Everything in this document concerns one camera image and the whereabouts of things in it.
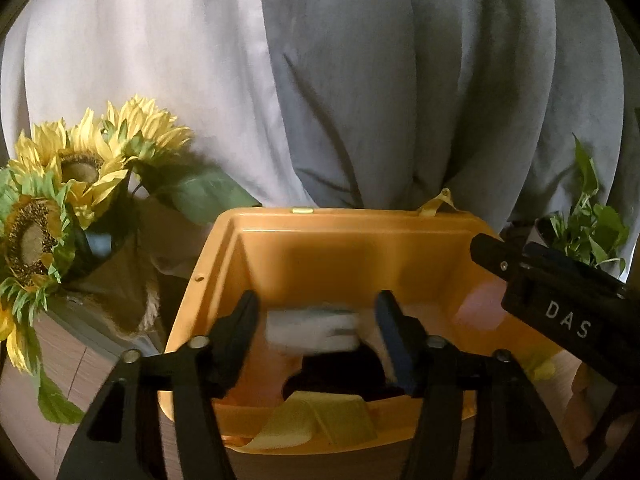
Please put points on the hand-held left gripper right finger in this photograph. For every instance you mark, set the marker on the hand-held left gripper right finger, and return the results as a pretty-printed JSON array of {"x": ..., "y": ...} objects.
[{"x": 400, "y": 350}]

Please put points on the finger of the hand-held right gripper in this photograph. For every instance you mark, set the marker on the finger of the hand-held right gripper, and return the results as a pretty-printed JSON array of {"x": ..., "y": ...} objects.
[
  {"x": 570, "y": 265},
  {"x": 495, "y": 255}
]

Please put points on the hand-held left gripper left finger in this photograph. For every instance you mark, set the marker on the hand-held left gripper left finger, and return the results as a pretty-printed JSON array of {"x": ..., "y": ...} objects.
[{"x": 240, "y": 330}]

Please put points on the black mouse plush toy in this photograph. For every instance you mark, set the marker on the black mouse plush toy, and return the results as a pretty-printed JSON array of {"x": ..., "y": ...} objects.
[{"x": 340, "y": 370}]

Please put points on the white teal tissue packet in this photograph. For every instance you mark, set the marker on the white teal tissue packet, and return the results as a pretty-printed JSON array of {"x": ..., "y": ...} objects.
[{"x": 320, "y": 330}]

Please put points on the orange plastic crate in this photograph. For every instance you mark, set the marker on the orange plastic crate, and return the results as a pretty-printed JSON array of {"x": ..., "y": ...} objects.
[{"x": 325, "y": 250}]

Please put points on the person's right hand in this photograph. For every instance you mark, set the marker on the person's right hand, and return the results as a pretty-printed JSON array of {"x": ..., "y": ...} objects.
[{"x": 580, "y": 410}]

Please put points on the green plant in white pot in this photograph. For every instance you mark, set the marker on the green plant in white pot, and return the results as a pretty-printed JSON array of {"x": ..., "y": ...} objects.
[{"x": 600, "y": 225}]

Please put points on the grey curtain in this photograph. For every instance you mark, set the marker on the grey curtain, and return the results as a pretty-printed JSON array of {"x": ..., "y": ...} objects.
[{"x": 425, "y": 85}]

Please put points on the artificial sunflower bouquet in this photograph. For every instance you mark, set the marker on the artificial sunflower bouquet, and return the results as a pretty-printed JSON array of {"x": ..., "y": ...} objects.
[{"x": 75, "y": 200}]

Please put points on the pale pink curtain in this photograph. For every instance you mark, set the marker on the pale pink curtain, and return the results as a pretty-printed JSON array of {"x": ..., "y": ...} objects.
[{"x": 150, "y": 60}]

